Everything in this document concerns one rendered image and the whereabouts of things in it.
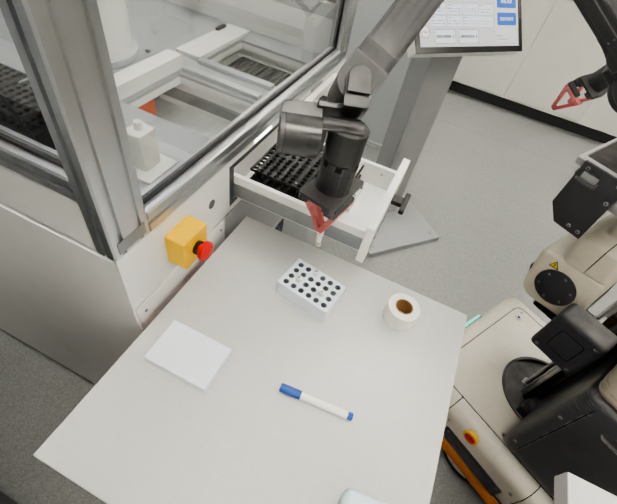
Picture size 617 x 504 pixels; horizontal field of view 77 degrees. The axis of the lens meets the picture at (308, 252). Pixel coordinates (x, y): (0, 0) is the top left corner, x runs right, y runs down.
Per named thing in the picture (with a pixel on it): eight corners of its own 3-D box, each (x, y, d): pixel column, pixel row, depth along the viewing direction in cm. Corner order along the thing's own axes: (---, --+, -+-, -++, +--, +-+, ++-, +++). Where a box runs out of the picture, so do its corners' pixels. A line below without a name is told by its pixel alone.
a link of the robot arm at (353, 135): (375, 135, 51) (369, 113, 55) (324, 127, 50) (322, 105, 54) (360, 176, 56) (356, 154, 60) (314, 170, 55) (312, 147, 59)
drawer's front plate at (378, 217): (397, 193, 104) (411, 159, 95) (361, 264, 85) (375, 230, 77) (390, 190, 104) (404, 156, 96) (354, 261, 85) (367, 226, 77)
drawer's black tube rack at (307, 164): (358, 185, 100) (364, 165, 95) (332, 225, 89) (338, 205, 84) (282, 154, 104) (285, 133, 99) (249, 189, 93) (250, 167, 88)
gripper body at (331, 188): (296, 199, 60) (304, 159, 55) (330, 172, 67) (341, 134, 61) (330, 220, 58) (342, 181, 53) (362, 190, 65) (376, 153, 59)
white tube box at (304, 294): (342, 296, 86) (346, 287, 83) (322, 322, 80) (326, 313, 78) (297, 268, 89) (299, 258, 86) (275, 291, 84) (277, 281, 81)
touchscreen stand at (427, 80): (437, 240, 215) (550, 50, 139) (368, 257, 198) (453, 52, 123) (391, 184, 243) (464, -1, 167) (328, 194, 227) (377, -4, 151)
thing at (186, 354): (231, 353, 73) (231, 349, 72) (204, 393, 67) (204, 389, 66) (175, 323, 75) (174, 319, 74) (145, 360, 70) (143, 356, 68)
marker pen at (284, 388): (352, 414, 69) (354, 411, 68) (350, 423, 68) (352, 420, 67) (281, 384, 71) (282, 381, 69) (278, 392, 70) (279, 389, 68)
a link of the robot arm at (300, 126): (374, 65, 51) (356, 91, 59) (287, 49, 49) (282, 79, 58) (365, 155, 51) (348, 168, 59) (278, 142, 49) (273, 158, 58)
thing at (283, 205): (390, 189, 102) (398, 171, 97) (358, 252, 85) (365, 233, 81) (258, 136, 109) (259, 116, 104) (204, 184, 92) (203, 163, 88)
